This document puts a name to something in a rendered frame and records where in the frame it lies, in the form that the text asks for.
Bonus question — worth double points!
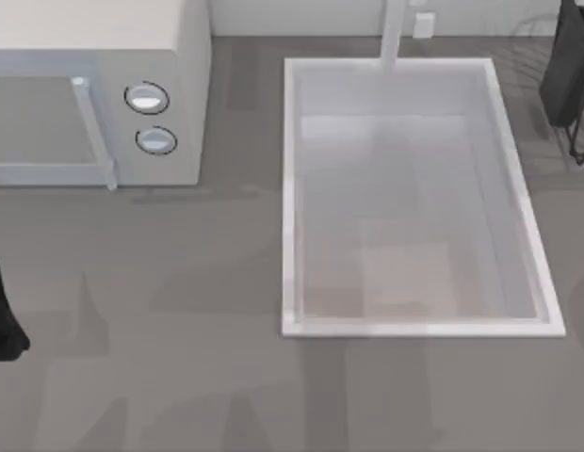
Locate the small microwave knob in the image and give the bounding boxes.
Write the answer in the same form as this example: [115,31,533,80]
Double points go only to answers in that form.
[134,125,179,156]

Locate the large microwave knob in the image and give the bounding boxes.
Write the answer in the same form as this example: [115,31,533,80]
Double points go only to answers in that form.
[123,80,170,116]

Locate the pale microwave oven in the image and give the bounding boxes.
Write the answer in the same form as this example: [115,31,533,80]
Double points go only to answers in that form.
[0,0,213,190]

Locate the white wall socket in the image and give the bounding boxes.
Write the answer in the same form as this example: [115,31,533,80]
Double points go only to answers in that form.
[413,11,435,40]

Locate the white sink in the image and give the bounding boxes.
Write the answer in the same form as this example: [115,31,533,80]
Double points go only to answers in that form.
[278,56,567,340]

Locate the tall white tap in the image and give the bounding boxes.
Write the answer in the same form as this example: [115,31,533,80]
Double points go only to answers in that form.
[379,0,406,74]

